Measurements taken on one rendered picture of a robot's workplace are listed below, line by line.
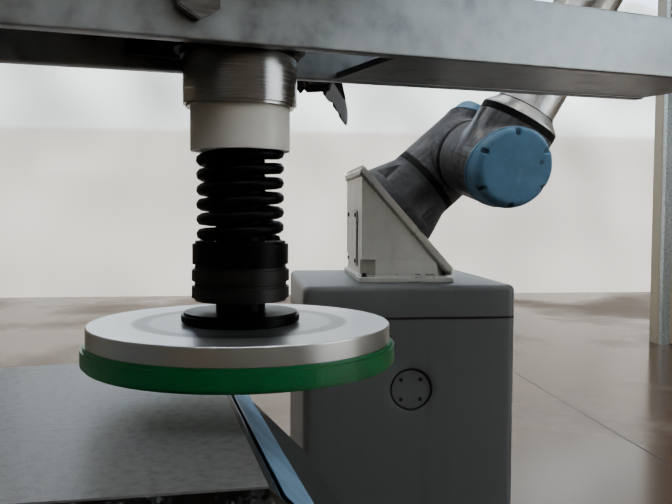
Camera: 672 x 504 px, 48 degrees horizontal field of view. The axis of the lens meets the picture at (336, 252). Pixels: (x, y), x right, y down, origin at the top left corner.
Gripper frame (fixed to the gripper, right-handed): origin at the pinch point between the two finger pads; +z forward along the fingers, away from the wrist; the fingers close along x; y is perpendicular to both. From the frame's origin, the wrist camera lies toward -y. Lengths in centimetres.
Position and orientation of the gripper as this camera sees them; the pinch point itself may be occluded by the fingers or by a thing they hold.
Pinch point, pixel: (308, 131)
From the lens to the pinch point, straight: 142.1
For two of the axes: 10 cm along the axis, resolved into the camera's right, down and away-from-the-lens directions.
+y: -3.0, -5.3, 7.9
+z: -0.1, 8.3, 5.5
